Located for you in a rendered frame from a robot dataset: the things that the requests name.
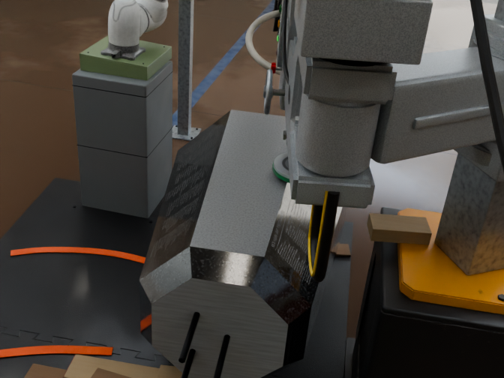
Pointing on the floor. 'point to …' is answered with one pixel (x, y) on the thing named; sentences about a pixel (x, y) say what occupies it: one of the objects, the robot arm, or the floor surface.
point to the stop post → (185, 37)
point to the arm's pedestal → (124, 139)
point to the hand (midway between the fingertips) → (278, 28)
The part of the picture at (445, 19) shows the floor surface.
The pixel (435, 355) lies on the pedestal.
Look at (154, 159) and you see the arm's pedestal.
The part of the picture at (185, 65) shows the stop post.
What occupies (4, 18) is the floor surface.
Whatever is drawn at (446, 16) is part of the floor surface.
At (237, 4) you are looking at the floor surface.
